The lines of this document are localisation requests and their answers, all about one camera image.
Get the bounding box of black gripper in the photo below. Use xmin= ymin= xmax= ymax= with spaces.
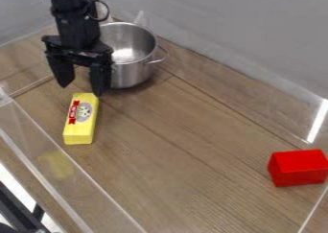
xmin=41 ymin=9 xmax=112 ymax=97

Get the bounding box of yellow butter block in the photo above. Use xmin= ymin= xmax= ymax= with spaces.
xmin=62 ymin=92 xmax=98 ymax=145

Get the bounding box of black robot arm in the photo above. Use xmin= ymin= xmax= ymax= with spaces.
xmin=41 ymin=0 xmax=112 ymax=97

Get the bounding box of silver steel pot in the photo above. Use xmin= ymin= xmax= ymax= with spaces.
xmin=100 ymin=22 xmax=167 ymax=89

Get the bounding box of red block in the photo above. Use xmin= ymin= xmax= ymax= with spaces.
xmin=267 ymin=150 xmax=328 ymax=187

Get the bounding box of black cable loop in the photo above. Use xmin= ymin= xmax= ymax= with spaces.
xmin=84 ymin=0 xmax=111 ymax=23

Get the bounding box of clear acrylic enclosure wall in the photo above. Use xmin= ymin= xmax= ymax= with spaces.
xmin=0 ymin=0 xmax=328 ymax=233

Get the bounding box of black table frame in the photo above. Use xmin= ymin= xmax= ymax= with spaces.
xmin=0 ymin=181 xmax=50 ymax=233

